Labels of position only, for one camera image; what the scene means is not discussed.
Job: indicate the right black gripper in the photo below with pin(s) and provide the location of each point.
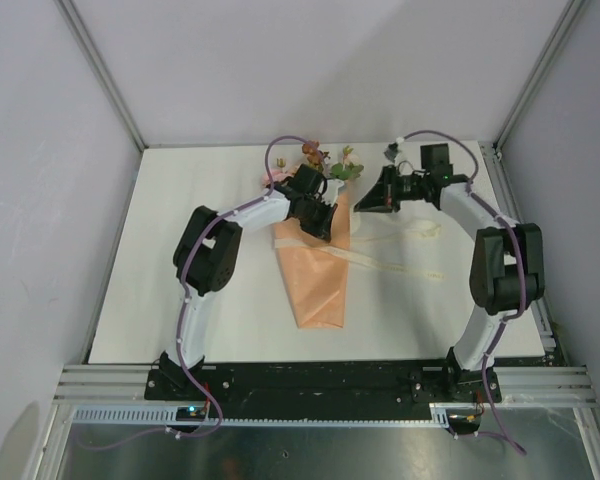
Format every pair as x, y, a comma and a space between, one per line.
384, 197

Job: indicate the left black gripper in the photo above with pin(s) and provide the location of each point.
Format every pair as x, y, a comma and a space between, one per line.
323, 228

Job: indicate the cream ribbon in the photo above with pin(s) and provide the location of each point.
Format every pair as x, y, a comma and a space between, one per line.
375, 252

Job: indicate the white fake flower stem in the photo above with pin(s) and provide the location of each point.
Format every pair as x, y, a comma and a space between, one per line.
348, 167

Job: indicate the pink fake flower stem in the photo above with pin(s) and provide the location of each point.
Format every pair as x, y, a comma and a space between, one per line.
282, 169

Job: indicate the orange beige wrapping paper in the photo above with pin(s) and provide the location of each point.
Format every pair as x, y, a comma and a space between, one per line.
314, 274

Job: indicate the brown orange fake flower stem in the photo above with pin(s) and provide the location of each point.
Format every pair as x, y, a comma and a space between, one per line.
314, 156

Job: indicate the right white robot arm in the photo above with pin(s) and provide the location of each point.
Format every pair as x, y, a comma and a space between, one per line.
507, 267

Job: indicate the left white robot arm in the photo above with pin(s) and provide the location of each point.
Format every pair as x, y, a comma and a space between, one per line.
206, 255

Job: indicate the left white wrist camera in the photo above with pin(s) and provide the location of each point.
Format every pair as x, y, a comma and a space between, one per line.
332, 192

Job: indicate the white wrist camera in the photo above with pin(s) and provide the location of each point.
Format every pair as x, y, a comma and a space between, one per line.
393, 150
332, 192

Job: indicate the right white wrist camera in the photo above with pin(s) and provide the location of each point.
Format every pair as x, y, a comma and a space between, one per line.
393, 150

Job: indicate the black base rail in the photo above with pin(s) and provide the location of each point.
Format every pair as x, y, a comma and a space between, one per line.
312, 391

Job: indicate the right aluminium corner post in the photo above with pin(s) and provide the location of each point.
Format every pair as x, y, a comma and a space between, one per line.
555, 43

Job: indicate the aluminium corner post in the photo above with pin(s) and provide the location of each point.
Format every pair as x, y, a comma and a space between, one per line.
96, 62
555, 43

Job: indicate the aluminium frame profile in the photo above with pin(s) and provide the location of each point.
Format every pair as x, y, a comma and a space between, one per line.
102, 384

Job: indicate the left aluminium corner post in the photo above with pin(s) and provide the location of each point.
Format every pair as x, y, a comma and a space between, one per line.
96, 62

